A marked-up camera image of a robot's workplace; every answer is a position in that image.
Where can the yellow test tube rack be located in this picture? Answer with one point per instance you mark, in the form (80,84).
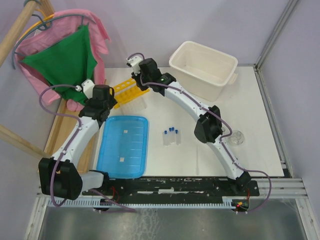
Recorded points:
(126,92)

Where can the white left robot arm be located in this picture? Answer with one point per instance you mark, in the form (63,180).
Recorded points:
(58,174)

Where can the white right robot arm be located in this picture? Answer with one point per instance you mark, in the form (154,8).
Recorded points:
(208,128)

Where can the green cloth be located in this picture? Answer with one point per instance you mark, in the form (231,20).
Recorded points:
(67,62)

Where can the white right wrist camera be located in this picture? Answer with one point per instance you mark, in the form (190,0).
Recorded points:
(133,63)

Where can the aluminium frame rail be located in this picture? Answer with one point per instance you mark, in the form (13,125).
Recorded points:
(280,72)

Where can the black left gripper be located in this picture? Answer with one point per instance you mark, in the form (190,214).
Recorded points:
(112,102)

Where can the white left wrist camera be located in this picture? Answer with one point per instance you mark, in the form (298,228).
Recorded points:
(86,87)

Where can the pink shirt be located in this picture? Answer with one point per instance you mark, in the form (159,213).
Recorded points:
(62,28)

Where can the blue plastic tray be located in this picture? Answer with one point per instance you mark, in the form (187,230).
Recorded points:
(124,146)

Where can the black mounting plate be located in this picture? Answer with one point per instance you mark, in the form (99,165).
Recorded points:
(175,190)

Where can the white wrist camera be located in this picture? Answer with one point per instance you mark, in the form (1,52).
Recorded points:
(86,87)
(133,63)

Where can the yellow clothes hanger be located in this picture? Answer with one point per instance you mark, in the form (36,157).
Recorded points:
(44,17)

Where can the round glass flask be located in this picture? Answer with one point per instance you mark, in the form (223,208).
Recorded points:
(237,138)

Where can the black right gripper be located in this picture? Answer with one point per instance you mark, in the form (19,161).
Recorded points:
(136,78)

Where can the white plastic bin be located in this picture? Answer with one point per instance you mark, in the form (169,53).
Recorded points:
(203,71)

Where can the blue capped test tube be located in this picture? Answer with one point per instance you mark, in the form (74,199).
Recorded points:
(165,138)
(177,137)
(171,135)

